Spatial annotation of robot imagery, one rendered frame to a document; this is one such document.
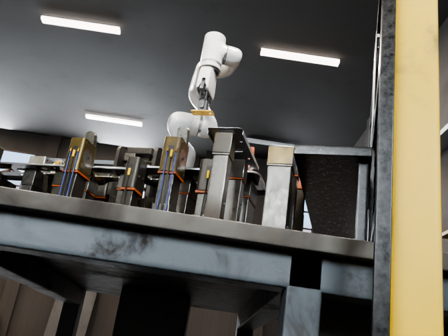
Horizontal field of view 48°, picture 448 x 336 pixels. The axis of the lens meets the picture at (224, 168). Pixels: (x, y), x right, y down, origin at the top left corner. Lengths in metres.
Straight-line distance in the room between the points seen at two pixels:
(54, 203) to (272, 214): 0.65
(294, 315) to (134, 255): 0.37
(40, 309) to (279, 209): 10.66
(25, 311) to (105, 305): 1.68
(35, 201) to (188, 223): 0.33
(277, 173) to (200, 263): 0.53
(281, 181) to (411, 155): 0.50
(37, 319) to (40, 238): 10.80
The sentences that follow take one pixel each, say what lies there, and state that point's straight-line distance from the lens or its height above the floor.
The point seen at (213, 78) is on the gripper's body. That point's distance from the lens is 1.93.
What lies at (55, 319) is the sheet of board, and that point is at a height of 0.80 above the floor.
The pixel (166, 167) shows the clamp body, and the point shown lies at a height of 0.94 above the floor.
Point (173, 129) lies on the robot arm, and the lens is 2.30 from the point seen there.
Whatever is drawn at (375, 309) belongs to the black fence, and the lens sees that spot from 0.94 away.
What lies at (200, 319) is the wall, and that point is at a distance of 10.90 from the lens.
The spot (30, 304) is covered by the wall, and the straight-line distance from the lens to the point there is 12.05.
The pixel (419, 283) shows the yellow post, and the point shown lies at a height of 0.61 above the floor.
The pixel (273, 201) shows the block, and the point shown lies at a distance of 1.52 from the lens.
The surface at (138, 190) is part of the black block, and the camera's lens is 1.65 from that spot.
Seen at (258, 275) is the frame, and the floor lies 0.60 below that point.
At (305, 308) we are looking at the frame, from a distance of 1.13.
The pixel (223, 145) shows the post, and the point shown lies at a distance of 1.35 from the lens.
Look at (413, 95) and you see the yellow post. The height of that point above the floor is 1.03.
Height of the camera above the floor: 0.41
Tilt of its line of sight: 21 degrees up
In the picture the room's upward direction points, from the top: 9 degrees clockwise
